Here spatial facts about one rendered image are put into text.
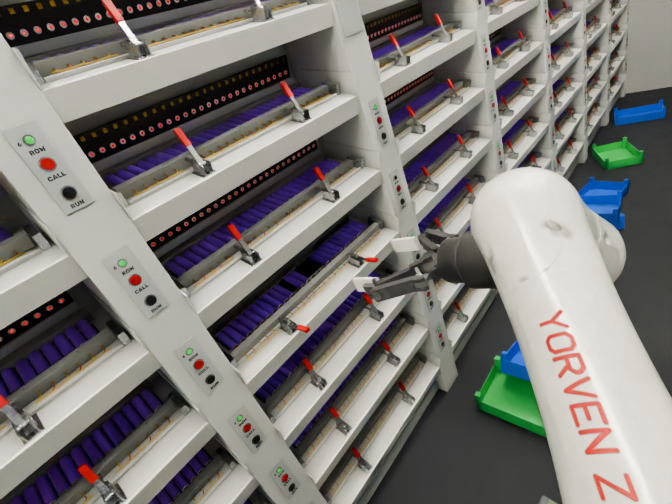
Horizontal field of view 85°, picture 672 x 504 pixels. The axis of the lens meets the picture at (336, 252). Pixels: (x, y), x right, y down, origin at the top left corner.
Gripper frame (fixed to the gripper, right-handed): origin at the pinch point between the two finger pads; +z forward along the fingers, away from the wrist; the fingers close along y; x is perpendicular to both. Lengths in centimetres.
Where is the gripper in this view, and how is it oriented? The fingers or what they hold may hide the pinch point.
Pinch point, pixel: (378, 264)
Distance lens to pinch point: 74.3
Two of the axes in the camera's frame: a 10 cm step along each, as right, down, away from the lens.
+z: -6.2, 0.6, 7.8
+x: -4.7, -8.2, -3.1
